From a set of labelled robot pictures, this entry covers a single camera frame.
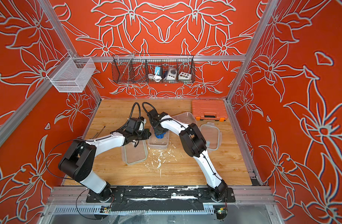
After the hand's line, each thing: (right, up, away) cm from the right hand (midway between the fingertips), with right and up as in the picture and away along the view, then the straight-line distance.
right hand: (159, 130), depth 99 cm
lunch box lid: (-17, -14, -11) cm, 25 cm away
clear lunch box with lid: (+20, +9, +7) cm, 23 cm away
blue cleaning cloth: (+1, -3, -5) cm, 6 cm away
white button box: (+17, +39, -4) cm, 43 cm away
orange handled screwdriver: (-35, -1, -23) cm, 41 cm away
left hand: (-4, -1, -7) cm, 8 cm away
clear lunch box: (-2, -8, -6) cm, 10 cm away
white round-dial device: (+9, +39, -8) cm, 41 cm away
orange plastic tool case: (+39, +16, +9) cm, 43 cm away
